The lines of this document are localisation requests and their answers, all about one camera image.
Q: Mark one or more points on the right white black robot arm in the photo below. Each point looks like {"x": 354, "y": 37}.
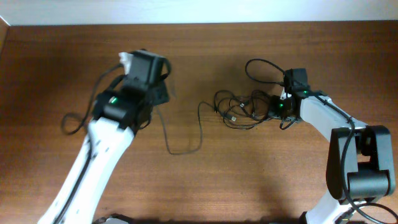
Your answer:
{"x": 360, "y": 165}

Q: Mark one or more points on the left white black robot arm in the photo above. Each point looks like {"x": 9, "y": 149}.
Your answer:
{"x": 111, "y": 122}

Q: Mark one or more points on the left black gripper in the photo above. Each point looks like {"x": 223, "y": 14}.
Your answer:
{"x": 164, "y": 94}

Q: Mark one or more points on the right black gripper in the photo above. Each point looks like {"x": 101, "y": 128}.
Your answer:
{"x": 275, "y": 100}

